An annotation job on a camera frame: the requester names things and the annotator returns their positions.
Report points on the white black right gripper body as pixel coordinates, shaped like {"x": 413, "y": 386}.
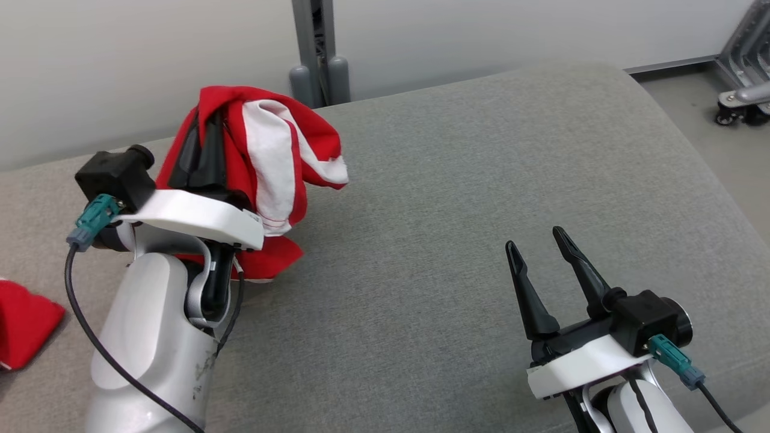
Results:
{"x": 577, "y": 367}

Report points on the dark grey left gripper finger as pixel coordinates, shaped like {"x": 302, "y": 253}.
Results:
{"x": 214, "y": 156}
{"x": 187, "y": 162}

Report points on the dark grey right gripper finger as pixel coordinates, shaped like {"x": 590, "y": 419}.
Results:
{"x": 532, "y": 307}
{"x": 586, "y": 276}

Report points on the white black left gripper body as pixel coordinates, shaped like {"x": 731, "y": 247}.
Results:
{"x": 198, "y": 219}

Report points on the red white shorts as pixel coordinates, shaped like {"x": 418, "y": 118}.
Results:
{"x": 319, "y": 144}

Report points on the red basketball jersey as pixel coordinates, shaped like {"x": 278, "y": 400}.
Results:
{"x": 27, "y": 325}

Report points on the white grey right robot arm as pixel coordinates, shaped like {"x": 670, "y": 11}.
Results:
{"x": 656, "y": 409}

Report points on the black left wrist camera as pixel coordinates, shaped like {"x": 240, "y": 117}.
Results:
{"x": 114, "y": 174}

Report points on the grey cylinder post foot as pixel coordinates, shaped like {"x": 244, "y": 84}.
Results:
{"x": 338, "y": 78}
{"x": 299, "y": 87}

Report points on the grey metal wall post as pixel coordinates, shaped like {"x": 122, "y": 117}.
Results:
{"x": 313, "y": 30}

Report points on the grey wheeled metal frame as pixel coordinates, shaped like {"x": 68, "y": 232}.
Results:
{"x": 746, "y": 66}

